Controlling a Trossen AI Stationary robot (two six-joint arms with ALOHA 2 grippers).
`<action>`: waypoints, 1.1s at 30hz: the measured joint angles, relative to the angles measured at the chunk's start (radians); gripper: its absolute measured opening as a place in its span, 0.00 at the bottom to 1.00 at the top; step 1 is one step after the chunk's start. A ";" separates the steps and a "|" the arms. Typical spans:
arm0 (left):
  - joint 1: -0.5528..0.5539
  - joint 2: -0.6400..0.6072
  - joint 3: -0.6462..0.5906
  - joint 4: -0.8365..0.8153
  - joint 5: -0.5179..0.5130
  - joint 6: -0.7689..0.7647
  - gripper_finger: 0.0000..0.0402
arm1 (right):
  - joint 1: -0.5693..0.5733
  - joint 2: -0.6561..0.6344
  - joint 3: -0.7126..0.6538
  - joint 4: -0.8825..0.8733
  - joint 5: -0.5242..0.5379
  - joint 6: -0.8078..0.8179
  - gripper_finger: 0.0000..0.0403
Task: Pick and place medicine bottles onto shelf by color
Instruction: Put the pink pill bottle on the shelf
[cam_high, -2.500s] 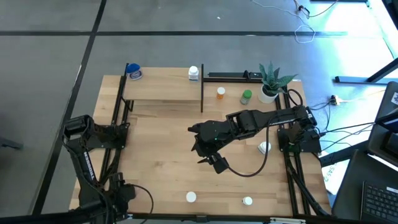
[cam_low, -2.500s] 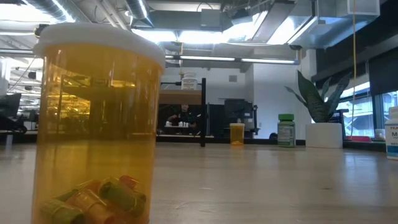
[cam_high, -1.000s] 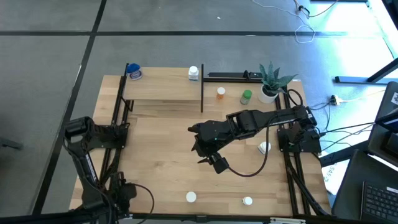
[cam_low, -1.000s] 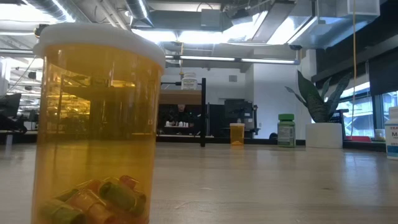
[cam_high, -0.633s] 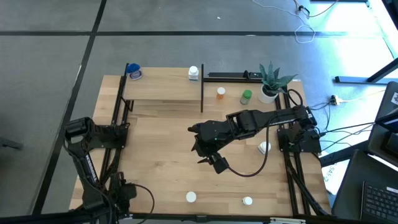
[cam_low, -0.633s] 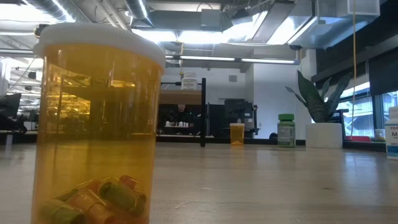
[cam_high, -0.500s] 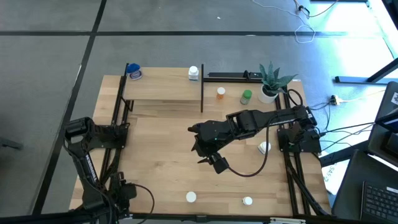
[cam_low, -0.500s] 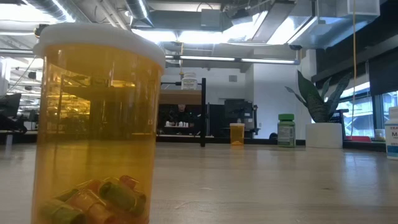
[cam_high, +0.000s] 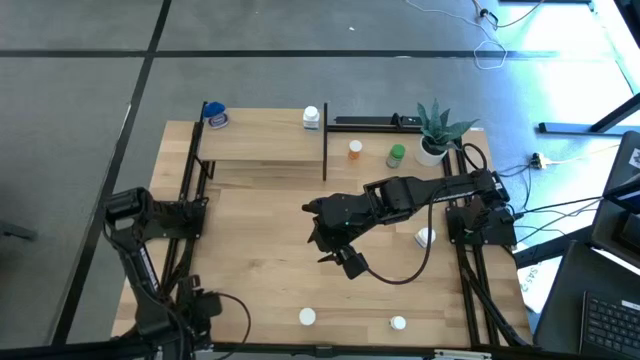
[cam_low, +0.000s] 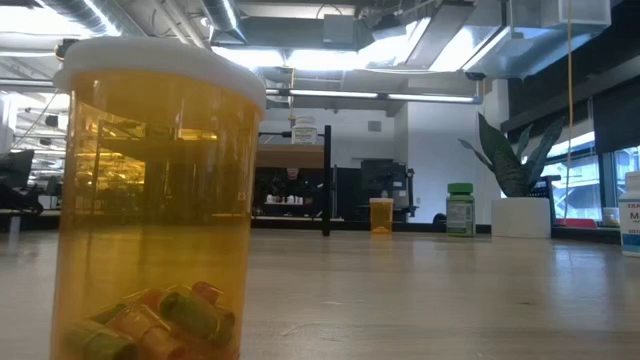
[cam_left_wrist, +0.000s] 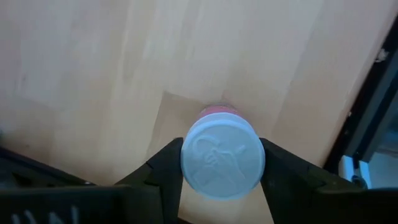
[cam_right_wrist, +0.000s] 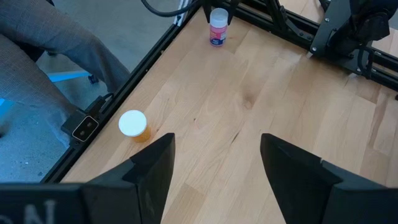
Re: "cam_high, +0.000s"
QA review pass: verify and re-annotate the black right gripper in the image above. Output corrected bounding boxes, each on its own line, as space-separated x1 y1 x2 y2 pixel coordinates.
308 215 372 281

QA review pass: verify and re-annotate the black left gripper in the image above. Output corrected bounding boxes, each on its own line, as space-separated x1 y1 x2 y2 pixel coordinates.
176 273 224 327

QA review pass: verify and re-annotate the white medicine bottle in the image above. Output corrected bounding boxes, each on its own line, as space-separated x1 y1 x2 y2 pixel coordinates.
413 226 437 249
302 105 321 131

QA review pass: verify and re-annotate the green-capped medicine bottle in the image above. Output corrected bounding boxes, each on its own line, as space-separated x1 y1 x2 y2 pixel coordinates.
385 143 407 170

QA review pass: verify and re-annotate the blue-capped medicine bottle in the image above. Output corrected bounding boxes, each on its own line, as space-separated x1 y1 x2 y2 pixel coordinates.
203 101 231 130

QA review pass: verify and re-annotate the wooden shelf board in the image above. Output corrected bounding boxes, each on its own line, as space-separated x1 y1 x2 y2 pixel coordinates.
198 107 326 163

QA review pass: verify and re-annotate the white plant pot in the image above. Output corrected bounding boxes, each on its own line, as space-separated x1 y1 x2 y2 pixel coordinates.
414 135 448 168

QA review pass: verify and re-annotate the green succulent plant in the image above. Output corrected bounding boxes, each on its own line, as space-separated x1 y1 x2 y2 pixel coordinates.
415 98 480 151

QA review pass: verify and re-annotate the white printed paper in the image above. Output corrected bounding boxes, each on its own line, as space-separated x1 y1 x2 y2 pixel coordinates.
517 257 564 314

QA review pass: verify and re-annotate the black table leg bar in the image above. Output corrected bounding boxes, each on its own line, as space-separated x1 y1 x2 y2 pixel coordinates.
513 224 596 270

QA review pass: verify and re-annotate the black floor stand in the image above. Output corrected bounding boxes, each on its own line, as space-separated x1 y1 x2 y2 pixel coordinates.
538 92 640 137

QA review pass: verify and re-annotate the black laptop with keyboard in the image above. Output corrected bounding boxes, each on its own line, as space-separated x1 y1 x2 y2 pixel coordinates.
533 239 640 360

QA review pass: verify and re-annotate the dark grey laptop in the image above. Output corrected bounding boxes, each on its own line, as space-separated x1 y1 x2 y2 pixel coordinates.
592 130 640 269

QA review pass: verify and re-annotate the black frame rail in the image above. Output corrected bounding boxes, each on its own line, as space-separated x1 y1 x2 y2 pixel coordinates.
442 148 476 347
454 141 501 347
169 159 211 346
148 121 200 346

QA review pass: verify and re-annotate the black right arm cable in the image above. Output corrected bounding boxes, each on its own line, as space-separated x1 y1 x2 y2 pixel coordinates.
366 142 490 286

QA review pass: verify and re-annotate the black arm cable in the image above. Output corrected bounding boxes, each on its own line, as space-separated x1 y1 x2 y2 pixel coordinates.
218 292 252 351
366 142 490 286

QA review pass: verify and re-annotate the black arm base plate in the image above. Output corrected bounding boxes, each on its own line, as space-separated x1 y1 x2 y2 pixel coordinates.
132 199 207 240
446 203 517 247

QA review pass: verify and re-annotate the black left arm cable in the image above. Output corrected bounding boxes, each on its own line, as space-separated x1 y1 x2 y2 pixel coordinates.
218 292 252 351

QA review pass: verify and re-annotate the long black frame crossbar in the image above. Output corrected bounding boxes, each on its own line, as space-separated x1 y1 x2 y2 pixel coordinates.
0 339 640 360

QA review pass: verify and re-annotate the black metal shelf frame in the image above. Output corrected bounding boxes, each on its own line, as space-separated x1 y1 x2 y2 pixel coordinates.
198 101 330 183

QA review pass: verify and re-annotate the short black bracket rail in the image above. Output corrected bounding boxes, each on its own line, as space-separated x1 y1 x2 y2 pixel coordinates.
327 113 425 134

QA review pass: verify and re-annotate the silver aluminium bracket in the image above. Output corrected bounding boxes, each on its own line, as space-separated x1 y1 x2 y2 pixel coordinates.
433 348 494 360

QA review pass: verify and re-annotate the black diagonal frame brace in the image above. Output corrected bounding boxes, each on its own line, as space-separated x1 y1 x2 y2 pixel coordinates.
459 259 531 347

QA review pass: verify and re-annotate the black power cable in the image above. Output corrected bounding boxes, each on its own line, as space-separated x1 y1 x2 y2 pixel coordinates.
513 195 606 221

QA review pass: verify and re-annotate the white floor cable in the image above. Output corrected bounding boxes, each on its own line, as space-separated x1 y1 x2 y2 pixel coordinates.
402 0 509 72

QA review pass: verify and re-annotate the yellow cable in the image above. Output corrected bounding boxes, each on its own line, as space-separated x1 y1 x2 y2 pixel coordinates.
548 143 622 165

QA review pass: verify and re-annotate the black floor cable with plug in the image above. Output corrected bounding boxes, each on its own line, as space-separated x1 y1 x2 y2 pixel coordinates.
471 0 547 30

